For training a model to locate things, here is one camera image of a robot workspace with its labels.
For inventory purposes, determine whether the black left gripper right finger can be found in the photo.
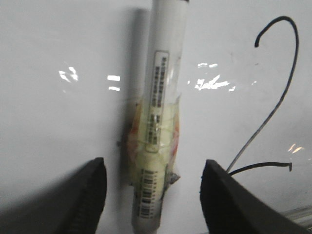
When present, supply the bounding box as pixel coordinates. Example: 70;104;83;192
200;159;310;234

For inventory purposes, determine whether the white whiteboard with aluminium frame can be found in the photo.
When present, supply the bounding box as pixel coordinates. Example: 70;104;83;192
0;0;312;234

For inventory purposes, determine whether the white black whiteboard marker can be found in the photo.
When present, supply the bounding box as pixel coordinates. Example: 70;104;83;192
126;0;190;234

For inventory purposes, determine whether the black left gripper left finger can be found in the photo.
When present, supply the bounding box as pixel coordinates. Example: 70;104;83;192
0;157;107;234

